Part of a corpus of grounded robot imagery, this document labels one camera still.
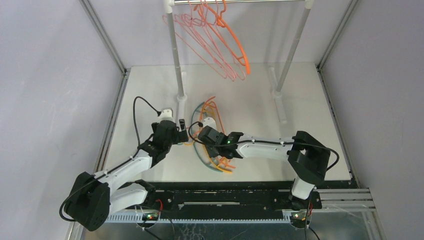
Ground teal plastic hanger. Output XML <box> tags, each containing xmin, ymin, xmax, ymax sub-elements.
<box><xmin>191</xmin><ymin>101</ymin><xmax>223</xmax><ymax>173</ymax></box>

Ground large orange plastic hanger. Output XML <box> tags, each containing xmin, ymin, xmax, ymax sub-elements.
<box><xmin>193</xmin><ymin>0</ymin><xmax>251</xmax><ymax>80</ymax></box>

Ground yellow plastic hanger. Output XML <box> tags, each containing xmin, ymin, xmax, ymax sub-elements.
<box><xmin>184</xmin><ymin>110</ymin><xmax>233</xmax><ymax>174</ymax></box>

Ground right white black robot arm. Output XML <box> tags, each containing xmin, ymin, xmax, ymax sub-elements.
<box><xmin>195</xmin><ymin>126</ymin><xmax>332</xmax><ymax>208</ymax></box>

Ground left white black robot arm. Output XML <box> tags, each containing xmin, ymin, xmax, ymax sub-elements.
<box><xmin>59</xmin><ymin>119</ymin><xmax>188</xmax><ymax>231</ymax></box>

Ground white hanger rack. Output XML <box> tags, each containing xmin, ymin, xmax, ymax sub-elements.
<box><xmin>163</xmin><ymin>0</ymin><xmax>314</xmax><ymax>124</ymax></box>

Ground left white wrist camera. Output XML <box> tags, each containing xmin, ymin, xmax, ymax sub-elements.
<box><xmin>158</xmin><ymin>107</ymin><xmax>175</xmax><ymax>123</ymax></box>

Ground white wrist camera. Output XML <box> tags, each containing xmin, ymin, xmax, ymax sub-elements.
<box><xmin>202</xmin><ymin>117</ymin><xmax>218</xmax><ymax>130</ymax></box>
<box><xmin>158</xmin><ymin>107</ymin><xmax>175</xmax><ymax>123</ymax></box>

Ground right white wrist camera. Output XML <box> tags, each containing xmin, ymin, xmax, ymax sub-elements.
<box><xmin>202</xmin><ymin>117</ymin><xmax>218</xmax><ymax>130</ymax></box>

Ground right black camera cable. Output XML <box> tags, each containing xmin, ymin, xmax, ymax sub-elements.
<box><xmin>187</xmin><ymin>121</ymin><xmax>341</xmax><ymax>240</ymax></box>

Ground black camera cable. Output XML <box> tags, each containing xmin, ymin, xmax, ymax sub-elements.
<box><xmin>187</xmin><ymin>121</ymin><xmax>341</xmax><ymax>240</ymax></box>
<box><xmin>58</xmin><ymin>96</ymin><xmax>163</xmax><ymax>222</ymax></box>

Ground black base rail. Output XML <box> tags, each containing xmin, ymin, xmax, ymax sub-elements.
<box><xmin>125</xmin><ymin>180</ymin><xmax>323</xmax><ymax>221</ymax></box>

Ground left black camera cable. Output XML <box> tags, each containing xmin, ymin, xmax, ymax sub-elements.
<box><xmin>58</xmin><ymin>96</ymin><xmax>163</xmax><ymax>222</ymax></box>

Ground aluminium frame post left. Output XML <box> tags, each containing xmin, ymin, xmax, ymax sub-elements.
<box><xmin>80</xmin><ymin>0</ymin><xmax>128</xmax><ymax>172</ymax></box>

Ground aluminium frame post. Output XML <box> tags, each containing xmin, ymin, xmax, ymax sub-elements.
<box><xmin>80</xmin><ymin>0</ymin><xmax>128</xmax><ymax>172</ymax></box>
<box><xmin>316</xmin><ymin>0</ymin><xmax>360</xmax><ymax>153</ymax></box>

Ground aluminium frame post right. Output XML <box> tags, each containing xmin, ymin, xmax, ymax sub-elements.
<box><xmin>316</xmin><ymin>0</ymin><xmax>360</xmax><ymax>153</ymax></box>

